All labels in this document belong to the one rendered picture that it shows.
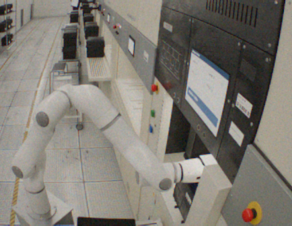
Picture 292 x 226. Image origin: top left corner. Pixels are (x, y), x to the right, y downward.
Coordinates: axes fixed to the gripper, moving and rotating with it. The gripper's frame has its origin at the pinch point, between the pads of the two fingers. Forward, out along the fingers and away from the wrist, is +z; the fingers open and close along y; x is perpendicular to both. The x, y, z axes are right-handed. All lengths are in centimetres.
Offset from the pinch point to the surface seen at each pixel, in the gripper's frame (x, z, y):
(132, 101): -41, -1, -140
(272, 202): 25, -10, 44
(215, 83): 37.7, -10.0, 2.6
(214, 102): 31.8, -10.0, 4.5
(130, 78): -41, 7, -194
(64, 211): -49, -64, -25
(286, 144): 39, -9, 39
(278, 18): 65, -10, 26
